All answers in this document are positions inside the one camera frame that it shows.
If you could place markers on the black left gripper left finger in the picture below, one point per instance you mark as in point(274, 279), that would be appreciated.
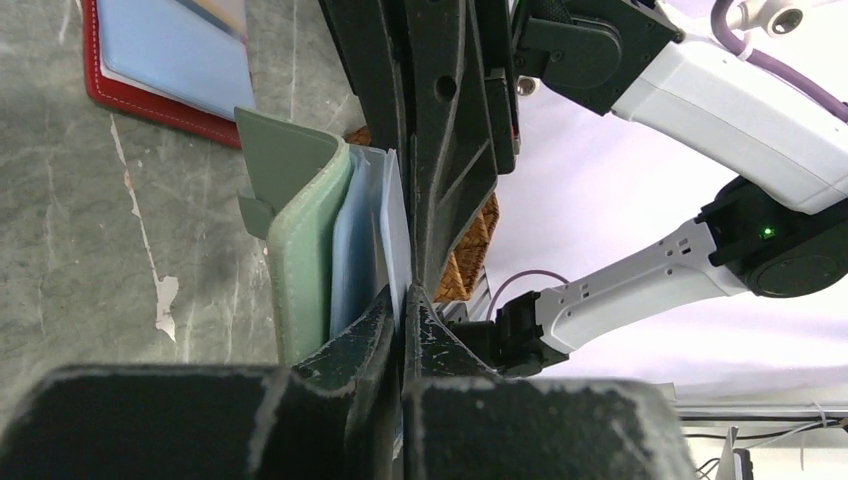
point(331, 416)

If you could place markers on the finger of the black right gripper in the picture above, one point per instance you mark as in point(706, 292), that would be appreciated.
point(372, 39)
point(465, 122)

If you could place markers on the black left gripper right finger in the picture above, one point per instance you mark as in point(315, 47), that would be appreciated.
point(463, 421)

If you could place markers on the green card holder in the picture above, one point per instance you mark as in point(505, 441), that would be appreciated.
point(332, 215)

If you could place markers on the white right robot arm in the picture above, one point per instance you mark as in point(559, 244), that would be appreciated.
point(744, 198)

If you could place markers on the red card holder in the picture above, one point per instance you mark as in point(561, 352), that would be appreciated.
point(183, 64)

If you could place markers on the brown wicker basket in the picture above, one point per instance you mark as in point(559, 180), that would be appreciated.
point(464, 252)

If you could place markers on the white pvc pipe frame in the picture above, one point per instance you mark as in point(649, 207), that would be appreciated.
point(777, 18)

